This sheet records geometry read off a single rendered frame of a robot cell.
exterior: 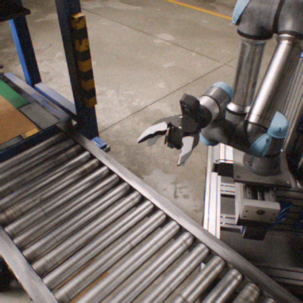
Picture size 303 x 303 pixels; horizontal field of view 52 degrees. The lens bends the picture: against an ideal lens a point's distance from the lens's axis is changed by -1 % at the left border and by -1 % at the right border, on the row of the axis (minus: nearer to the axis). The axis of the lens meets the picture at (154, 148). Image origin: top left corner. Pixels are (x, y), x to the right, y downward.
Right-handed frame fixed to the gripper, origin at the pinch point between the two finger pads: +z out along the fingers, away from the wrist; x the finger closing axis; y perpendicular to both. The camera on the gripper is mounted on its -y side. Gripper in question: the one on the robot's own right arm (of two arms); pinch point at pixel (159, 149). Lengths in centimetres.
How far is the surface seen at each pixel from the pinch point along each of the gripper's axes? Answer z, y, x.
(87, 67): -47, 28, 69
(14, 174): 6, 52, 63
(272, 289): -8, 39, -40
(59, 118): -32, 53, 76
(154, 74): -218, 142, 139
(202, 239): -11.4, 42.1, -15.2
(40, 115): -27, 54, 85
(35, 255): 25, 48, 26
